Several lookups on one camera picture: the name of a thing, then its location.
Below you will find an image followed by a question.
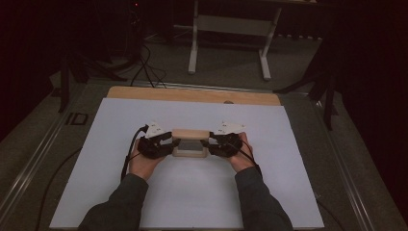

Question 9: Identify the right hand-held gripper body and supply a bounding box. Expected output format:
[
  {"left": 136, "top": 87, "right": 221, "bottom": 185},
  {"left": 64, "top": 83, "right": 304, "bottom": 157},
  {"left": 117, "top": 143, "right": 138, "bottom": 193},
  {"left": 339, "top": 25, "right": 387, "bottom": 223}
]
[{"left": 211, "top": 120, "right": 246, "bottom": 158}]

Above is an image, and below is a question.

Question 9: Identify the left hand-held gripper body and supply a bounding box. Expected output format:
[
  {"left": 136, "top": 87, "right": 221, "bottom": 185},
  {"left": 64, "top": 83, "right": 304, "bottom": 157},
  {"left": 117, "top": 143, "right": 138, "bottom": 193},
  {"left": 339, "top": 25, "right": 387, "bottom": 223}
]
[{"left": 138, "top": 121, "right": 173, "bottom": 160}]

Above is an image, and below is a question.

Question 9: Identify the wooden picture frame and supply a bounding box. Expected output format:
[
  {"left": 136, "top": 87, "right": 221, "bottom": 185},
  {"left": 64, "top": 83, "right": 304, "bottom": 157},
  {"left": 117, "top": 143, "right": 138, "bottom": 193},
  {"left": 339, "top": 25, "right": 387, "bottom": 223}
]
[{"left": 171, "top": 128, "right": 212, "bottom": 159}]

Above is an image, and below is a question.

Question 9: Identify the person's left hand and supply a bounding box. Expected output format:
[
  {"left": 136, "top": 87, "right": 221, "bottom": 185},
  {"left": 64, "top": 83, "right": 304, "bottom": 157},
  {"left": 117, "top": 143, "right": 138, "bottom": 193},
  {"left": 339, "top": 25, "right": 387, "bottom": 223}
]
[{"left": 128, "top": 138, "right": 167, "bottom": 182}]

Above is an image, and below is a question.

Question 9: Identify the person's right hand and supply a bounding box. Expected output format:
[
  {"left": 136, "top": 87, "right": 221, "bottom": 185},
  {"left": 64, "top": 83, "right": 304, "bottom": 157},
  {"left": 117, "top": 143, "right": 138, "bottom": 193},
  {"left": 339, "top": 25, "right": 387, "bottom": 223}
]
[{"left": 228, "top": 132, "right": 256, "bottom": 174}]

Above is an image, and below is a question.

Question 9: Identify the black floor socket plate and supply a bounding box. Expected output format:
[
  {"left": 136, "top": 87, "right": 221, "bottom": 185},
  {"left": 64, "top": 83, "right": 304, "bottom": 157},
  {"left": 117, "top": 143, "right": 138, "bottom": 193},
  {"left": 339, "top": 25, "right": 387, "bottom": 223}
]
[{"left": 65, "top": 112, "right": 89, "bottom": 126}]

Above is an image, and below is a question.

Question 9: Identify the white metal stand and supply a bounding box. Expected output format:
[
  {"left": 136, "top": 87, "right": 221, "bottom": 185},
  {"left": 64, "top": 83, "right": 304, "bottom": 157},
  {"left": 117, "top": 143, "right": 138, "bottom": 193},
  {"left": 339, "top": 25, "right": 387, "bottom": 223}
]
[{"left": 188, "top": 0, "right": 283, "bottom": 81}]

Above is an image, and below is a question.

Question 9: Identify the black tripod stand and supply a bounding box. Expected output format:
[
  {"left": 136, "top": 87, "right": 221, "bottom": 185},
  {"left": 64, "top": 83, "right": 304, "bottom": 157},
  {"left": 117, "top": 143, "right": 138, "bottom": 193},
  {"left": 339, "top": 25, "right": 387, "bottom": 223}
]
[
  {"left": 57, "top": 47, "right": 129, "bottom": 114},
  {"left": 273, "top": 61, "right": 340, "bottom": 131}
]

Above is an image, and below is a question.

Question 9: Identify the power strip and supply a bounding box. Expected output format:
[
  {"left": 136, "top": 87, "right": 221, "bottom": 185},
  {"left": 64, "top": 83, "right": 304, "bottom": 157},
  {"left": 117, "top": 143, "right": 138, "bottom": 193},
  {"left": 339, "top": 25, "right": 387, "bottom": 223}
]
[{"left": 278, "top": 33, "right": 323, "bottom": 42}]

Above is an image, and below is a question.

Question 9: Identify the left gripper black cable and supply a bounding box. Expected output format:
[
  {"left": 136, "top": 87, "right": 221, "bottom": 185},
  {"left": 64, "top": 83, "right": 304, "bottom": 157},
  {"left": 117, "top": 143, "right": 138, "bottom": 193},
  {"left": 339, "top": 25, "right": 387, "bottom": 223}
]
[{"left": 120, "top": 124, "right": 150, "bottom": 181}]

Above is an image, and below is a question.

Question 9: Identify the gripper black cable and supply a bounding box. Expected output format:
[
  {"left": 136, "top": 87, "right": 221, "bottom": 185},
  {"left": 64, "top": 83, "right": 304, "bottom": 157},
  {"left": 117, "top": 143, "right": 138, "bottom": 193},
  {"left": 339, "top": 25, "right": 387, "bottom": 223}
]
[
  {"left": 120, "top": 124, "right": 150, "bottom": 181},
  {"left": 235, "top": 141, "right": 263, "bottom": 177}
]

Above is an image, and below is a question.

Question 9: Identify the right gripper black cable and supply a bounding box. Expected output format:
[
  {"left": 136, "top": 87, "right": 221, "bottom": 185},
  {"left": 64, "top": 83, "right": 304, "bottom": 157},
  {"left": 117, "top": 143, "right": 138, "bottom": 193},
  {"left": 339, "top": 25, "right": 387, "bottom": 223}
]
[{"left": 235, "top": 141, "right": 263, "bottom": 177}]

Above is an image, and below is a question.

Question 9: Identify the aluminium floor rail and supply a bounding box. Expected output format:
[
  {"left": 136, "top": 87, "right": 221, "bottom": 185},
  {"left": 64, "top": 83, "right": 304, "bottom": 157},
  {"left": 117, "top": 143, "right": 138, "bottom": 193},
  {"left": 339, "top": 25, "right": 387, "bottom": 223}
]
[
  {"left": 140, "top": 81, "right": 309, "bottom": 95},
  {"left": 0, "top": 83, "right": 86, "bottom": 219},
  {"left": 312, "top": 99, "right": 376, "bottom": 231}
]

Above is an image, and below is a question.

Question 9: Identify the bundle of black cables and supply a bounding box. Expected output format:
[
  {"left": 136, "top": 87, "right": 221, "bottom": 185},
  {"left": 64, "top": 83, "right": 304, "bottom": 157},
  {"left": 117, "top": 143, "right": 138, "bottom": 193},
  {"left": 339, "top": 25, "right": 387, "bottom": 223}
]
[{"left": 129, "top": 41, "right": 167, "bottom": 90}]

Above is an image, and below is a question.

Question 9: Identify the thin black floor cable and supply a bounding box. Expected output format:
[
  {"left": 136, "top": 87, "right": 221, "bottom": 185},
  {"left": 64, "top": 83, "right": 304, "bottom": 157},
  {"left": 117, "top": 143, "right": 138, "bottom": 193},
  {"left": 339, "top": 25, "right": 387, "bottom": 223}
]
[
  {"left": 316, "top": 199, "right": 346, "bottom": 231},
  {"left": 34, "top": 147, "right": 83, "bottom": 231}
]

